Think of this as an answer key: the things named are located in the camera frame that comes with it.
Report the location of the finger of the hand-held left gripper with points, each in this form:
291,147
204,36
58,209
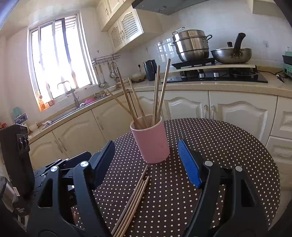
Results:
68,163

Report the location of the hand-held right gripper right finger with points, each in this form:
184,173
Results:
189,164

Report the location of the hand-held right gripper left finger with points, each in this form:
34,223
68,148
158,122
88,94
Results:
103,157

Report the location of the pink cup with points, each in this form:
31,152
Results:
150,143

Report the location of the wooden chopstick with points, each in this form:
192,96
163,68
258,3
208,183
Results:
129,199
130,209
133,209
126,209

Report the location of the bunch of chopsticks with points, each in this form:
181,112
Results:
155,107

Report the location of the hanging perforated metal utensils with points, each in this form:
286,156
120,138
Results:
113,71

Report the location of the polka dot round table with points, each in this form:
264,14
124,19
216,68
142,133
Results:
228,159

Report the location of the white rag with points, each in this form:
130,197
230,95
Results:
47,123

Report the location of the stainless steel sink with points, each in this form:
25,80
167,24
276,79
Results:
68,115

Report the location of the pink bowl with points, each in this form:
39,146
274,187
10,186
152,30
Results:
90,101

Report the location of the orange labelled bottle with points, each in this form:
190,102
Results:
41,103

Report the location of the chrome kitchen faucet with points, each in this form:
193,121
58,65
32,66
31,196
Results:
75,100

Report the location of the hanging metal ladle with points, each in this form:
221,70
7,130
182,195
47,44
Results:
101,85

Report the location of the hanging metal spatula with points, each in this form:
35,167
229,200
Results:
105,83

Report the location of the white plate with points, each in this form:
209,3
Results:
138,80

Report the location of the white hob knob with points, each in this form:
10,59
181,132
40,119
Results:
216,74
201,74

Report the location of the black electric kettle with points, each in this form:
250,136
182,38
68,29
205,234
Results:
150,71

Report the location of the kitchen window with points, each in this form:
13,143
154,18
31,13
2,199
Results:
57,59

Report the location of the white stone board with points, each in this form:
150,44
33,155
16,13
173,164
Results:
228,66

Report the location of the black glass gas hob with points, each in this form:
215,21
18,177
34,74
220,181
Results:
251,78

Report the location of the stainless steel steamer pot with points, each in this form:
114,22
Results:
191,49

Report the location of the wok lid with dark knob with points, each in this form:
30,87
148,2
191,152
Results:
230,44

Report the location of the green electric cooker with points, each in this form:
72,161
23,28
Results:
288,66

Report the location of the cream upper kitchen cabinets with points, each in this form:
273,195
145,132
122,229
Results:
109,11

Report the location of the grey range hood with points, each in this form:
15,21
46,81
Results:
164,6

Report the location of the metal utensil rail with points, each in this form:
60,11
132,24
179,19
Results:
106,58

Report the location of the cream lattice door wall cabinet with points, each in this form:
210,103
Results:
127,29

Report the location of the white wall socket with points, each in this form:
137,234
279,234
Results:
289,48

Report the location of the wide lattice door wall cabinet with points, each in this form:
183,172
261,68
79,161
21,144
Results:
264,6

